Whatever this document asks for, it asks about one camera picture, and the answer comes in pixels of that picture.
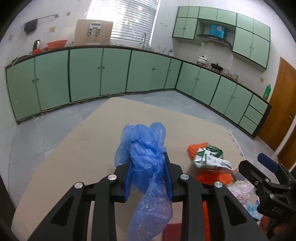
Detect blue plastic bag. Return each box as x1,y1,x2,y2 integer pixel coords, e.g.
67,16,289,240
114,123,173,240

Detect blue box above hood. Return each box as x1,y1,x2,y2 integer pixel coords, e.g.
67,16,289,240
209,24,227,39

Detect black wok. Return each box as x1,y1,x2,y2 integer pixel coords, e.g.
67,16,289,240
211,63,224,73

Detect red plastic basin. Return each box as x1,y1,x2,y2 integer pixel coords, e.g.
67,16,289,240
47,40,67,50

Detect orange red foam net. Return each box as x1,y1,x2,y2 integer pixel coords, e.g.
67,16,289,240
202,201,211,241

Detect kitchen faucet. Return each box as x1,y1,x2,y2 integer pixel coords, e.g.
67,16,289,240
140,33,147,50

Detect green white milk carton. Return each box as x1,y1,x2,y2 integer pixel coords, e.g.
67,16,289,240
193,145,234,174

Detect window with blinds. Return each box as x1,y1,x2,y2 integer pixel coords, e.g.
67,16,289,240
87,0,159,44

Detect lower green kitchen cabinets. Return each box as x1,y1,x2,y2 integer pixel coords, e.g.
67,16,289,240
5,47,271,137

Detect electric kettle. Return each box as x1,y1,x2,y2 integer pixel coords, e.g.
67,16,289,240
33,40,42,51

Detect wooden door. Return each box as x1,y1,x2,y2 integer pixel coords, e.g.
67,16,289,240
258,58,295,169

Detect green bottle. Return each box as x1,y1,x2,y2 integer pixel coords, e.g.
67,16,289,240
263,84,271,100

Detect range hood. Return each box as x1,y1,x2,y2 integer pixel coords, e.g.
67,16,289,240
197,35,232,50

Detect right human hand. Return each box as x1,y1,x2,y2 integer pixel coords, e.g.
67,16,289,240
259,215,295,240

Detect red paper bag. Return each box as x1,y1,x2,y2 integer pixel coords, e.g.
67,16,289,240
162,223,182,241

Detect cardboard box on counter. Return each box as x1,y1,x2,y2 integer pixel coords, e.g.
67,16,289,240
73,19,113,46

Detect white cooking pot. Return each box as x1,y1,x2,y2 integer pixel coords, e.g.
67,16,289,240
197,55,207,66

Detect dark towel on rail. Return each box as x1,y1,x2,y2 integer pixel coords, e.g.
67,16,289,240
24,19,38,35

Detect metal towel rail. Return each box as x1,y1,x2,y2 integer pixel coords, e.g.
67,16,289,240
23,14,60,26

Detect light blue snack pouch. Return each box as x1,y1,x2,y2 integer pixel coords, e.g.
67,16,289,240
244,200,261,221

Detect upper green wall cabinets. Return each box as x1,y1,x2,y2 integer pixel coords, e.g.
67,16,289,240
172,6,271,72

